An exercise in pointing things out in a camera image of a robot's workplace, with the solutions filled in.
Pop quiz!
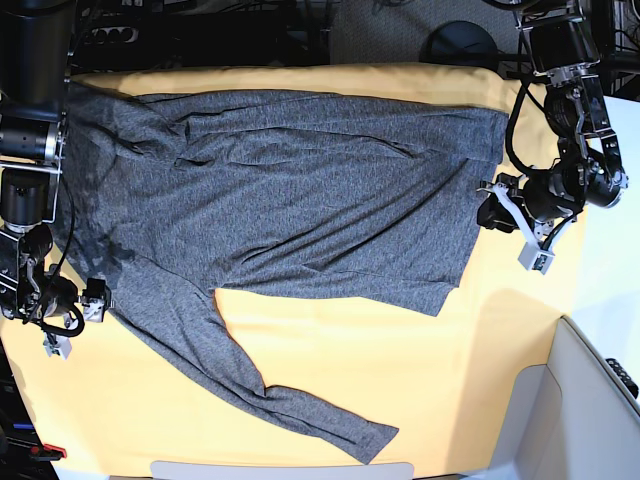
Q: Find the yellow table cloth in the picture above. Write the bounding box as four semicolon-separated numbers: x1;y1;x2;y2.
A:
1;64;585;477

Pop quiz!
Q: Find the red clamp at left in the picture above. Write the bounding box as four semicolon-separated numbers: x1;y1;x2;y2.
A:
29;444;67;462

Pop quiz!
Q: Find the grey long-sleeve T-shirt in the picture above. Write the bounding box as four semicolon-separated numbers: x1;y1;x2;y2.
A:
54;83;508;463

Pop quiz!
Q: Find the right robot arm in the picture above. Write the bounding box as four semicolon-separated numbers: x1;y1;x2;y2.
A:
1;1;111;342

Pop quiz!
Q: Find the black round stand base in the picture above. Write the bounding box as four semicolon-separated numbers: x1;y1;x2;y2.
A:
419;21;500;72

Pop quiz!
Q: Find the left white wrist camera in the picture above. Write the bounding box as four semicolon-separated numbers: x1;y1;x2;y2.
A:
518;243;555;275

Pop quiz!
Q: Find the black remote control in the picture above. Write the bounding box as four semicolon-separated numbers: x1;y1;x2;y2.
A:
606;358;639;399

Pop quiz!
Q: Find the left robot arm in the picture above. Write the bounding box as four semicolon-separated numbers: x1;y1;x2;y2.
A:
477;1;628;250

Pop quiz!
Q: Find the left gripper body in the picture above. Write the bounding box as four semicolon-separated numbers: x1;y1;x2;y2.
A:
494;172;585;245

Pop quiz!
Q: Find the white power strip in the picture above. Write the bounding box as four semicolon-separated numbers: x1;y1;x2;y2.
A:
83;26;139;45

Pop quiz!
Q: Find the white box bin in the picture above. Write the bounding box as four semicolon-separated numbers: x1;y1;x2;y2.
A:
486;317;639;479

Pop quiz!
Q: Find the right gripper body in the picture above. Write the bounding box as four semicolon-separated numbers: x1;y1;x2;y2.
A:
24;276;85;338

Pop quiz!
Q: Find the grey tray at bottom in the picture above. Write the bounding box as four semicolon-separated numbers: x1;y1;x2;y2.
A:
150;461;414;480

